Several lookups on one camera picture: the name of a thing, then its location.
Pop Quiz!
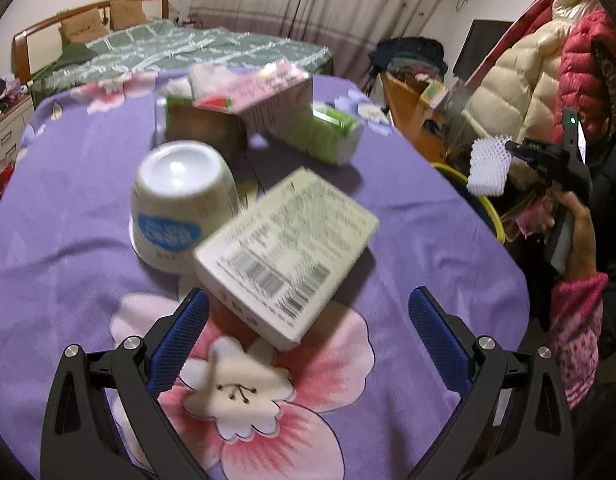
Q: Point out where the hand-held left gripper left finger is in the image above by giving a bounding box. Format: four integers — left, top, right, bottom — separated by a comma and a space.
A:
40, 287, 211, 480

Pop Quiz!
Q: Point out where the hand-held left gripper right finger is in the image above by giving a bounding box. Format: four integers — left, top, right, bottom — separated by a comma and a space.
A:
408, 286, 574, 480

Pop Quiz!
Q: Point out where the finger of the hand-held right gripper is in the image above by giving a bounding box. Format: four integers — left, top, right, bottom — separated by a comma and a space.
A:
504, 138, 558, 173

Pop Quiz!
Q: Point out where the white foam fruit net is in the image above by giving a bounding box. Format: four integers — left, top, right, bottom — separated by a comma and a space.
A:
465, 136, 513, 196

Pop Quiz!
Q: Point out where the yellow plastic bin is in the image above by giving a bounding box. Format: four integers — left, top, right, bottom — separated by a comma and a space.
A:
430, 161, 507, 247

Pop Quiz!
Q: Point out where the white paper cup blue label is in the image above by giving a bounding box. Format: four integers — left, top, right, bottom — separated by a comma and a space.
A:
129, 140, 241, 273

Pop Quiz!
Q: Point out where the beige cardboard box with barcode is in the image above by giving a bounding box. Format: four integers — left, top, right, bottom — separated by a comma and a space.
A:
193, 166, 380, 352

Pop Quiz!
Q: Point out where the clear bottle green label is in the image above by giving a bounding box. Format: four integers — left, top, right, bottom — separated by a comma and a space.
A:
275, 102, 365, 167

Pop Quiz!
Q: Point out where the brown cardboard box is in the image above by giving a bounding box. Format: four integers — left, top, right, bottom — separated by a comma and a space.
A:
165, 100, 249, 153

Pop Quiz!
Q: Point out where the pink drink carton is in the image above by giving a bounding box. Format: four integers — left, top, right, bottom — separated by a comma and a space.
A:
193, 62, 314, 138

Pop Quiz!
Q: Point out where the white tissue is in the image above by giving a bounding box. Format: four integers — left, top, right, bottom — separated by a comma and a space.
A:
188, 63, 239, 98

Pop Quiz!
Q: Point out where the person's right forearm pink sleeve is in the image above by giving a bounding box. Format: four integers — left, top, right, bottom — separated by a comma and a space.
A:
548, 271, 610, 412

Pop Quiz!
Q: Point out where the person's right hand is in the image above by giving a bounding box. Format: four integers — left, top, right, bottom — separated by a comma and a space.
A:
558, 191, 598, 282

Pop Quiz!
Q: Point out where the pink patterned cloth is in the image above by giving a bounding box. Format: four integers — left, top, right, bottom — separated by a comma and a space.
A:
512, 194, 556, 242

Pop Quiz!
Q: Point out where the cream puffer jacket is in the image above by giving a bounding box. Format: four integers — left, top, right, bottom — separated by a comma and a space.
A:
462, 0, 605, 157

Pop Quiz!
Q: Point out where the person's dark coat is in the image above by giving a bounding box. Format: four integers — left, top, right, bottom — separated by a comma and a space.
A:
582, 125, 616, 361

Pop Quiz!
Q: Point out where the pink puffer jacket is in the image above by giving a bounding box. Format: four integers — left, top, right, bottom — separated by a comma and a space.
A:
552, 7, 616, 147

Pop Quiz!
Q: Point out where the green paper box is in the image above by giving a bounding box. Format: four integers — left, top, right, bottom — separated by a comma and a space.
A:
420, 82, 447, 109

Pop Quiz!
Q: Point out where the black monitor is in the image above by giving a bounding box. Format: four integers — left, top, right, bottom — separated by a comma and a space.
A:
453, 19, 515, 87

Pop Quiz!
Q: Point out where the wooden cabinet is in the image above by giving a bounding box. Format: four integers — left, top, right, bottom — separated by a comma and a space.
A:
380, 70, 465, 162

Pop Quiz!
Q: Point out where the purple floral blanket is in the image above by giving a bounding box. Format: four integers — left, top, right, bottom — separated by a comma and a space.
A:
0, 71, 531, 480

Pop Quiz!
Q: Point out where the dark clothes pile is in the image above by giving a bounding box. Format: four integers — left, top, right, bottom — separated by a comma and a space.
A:
370, 37, 449, 79

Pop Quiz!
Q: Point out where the beige pink curtain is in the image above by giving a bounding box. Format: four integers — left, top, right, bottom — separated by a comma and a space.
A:
188, 0, 465, 97

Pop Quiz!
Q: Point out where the white nightstand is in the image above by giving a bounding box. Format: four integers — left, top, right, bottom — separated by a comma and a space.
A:
0, 92, 35, 197

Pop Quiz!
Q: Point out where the green checked quilt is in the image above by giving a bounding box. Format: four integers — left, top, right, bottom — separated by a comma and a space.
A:
30, 19, 335, 106

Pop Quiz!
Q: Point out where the clothes heap on nightstand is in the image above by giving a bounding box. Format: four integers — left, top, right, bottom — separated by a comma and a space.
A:
0, 76, 34, 117

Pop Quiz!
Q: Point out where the dark green cloth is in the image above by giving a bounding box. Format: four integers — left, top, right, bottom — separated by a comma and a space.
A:
52, 42, 97, 69

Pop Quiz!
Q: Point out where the brown pillow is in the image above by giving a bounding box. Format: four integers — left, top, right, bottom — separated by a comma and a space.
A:
58, 7, 110, 44
109, 0, 152, 31

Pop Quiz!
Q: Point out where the wooden bed headboard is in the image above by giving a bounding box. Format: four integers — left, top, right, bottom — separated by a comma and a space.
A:
12, 0, 170, 83

